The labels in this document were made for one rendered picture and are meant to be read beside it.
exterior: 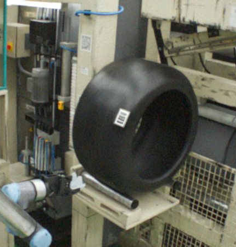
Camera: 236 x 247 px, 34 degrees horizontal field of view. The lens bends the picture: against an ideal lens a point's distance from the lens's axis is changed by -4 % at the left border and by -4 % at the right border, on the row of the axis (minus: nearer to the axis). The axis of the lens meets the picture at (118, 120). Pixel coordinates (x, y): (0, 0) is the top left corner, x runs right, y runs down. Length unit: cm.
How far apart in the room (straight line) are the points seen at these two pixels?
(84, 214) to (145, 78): 88
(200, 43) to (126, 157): 67
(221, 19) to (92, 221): 122
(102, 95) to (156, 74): 22
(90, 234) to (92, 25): 110
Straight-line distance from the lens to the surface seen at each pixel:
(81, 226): 215
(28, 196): 139
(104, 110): 150
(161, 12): 183
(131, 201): 167
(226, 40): 179
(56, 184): 148
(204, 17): 169
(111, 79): 156
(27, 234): 130
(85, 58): 182
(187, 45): 191
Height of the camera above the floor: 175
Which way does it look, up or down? 19 degrees down
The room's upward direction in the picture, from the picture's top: 4 degrees clockwise
